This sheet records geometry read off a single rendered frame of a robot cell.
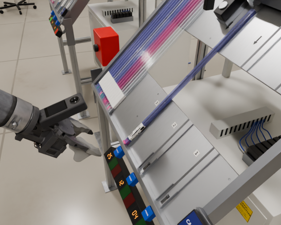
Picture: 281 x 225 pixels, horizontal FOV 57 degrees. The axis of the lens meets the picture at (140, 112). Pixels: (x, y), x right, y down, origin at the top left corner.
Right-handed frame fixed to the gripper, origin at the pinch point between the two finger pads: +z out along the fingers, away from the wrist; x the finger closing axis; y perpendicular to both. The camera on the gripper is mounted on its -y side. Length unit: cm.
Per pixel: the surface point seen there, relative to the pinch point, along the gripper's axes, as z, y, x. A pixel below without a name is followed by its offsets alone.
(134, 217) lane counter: 10.9, 5.0, 19.4
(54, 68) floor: 57, 52, -197
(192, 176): 10.0, -14.3, 22.6
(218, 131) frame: 38.1, -23.6, 0.7
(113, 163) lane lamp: 10.9, 4.4, 0.3
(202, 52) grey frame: 42, -43, -38
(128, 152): 8.1, -3.4, 4.4
